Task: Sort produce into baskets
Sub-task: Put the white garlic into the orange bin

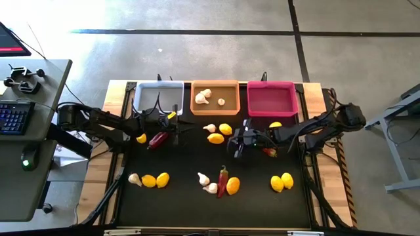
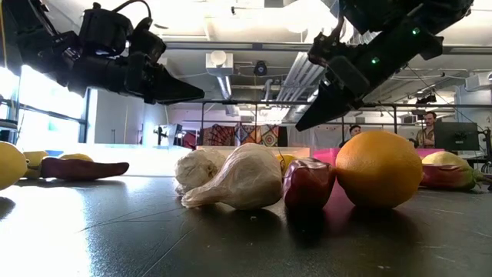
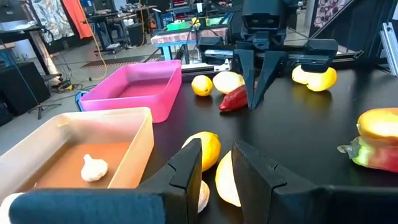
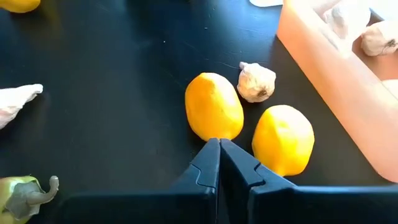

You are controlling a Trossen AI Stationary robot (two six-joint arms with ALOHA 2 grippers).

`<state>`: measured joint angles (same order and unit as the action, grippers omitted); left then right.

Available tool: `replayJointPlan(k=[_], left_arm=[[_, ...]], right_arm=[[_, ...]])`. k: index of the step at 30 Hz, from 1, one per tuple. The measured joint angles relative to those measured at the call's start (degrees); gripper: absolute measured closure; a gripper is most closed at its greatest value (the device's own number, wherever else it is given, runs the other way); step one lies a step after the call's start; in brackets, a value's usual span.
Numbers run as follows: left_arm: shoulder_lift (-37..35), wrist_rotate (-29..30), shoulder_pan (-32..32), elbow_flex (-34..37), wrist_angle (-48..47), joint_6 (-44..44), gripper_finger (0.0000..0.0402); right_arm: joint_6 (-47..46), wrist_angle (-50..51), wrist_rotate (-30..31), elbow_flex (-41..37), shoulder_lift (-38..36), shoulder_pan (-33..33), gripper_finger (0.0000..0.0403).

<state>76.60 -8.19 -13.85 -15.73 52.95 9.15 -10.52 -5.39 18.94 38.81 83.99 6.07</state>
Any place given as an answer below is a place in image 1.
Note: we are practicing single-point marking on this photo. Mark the long red chili pepper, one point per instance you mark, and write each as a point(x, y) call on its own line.
point(222, 181)

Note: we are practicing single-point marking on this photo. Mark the black table mat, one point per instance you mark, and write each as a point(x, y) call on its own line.
point(197, 209)

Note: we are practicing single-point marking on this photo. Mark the large white garlic bulb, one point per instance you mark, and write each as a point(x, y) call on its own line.
point(201, 98)

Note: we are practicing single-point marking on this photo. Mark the orange plastic basket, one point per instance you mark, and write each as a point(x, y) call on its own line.
point(229, 95)

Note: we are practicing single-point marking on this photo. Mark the thick black frame bar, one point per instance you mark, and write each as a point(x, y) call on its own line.
point(70, 141)

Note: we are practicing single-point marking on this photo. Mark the black desk clamp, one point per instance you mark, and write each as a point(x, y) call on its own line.
point(24, 86)
point(21, 71)

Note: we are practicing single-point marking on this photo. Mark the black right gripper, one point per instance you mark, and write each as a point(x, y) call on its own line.
point(254, 138)

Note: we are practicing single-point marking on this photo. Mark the grey side desk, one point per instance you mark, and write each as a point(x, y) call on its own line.
point(19, 187)

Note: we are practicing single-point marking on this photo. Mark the white paper sheets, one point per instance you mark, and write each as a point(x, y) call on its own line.
point(72, 160)

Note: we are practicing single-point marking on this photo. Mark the red pepper green stem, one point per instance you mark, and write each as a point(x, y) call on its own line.
point(269, 152)

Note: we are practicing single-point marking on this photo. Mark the silver aluminium bracket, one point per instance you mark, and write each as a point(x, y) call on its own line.
point(305, 233)
point(121, 232)

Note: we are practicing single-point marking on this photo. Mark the white plastic basket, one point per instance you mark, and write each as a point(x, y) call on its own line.
point(147, 95)

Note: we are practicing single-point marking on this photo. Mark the yellow black hazard tape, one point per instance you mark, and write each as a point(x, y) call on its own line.
point(351, 203)

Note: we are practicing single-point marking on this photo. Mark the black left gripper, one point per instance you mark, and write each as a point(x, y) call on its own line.
point(157, 121)

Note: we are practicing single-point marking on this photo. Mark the grey metal stand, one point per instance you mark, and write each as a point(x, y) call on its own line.
point(396, 157)

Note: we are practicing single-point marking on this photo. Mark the yellow tape tag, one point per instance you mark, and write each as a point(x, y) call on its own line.
point(171, 115)

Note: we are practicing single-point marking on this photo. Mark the orange citrus fruit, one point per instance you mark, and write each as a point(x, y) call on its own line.
point(233, 185)

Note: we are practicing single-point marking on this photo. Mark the pink plastic basket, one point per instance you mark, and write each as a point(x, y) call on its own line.
point(272, 100)

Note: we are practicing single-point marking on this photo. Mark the dark desk screen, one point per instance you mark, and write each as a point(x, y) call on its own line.
point(10, 42)

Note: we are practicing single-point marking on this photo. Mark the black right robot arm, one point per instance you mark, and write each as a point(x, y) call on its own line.
point(315, 129)

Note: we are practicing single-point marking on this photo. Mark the dark red pepper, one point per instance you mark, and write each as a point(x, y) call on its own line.
point(158, 140)

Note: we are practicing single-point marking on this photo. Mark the black desk foot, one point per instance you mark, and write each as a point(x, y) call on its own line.
point(47, 208)

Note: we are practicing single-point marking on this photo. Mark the black aluminium table frame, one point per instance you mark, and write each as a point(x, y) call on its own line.
point(130, 86)

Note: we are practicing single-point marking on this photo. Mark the small yellow lemon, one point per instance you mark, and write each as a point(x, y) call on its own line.
point(141, 139)

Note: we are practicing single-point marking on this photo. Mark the black backlit keyboard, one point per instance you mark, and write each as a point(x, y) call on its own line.
point(14, 118)

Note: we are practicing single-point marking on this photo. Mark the black computer mouse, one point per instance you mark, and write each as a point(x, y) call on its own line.
point(29, 160)

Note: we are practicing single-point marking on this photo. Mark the small white garlic bulb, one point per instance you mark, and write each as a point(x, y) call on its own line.
point(221, 102)

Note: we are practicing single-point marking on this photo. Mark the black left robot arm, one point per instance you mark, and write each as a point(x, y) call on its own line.
point(98, 119)

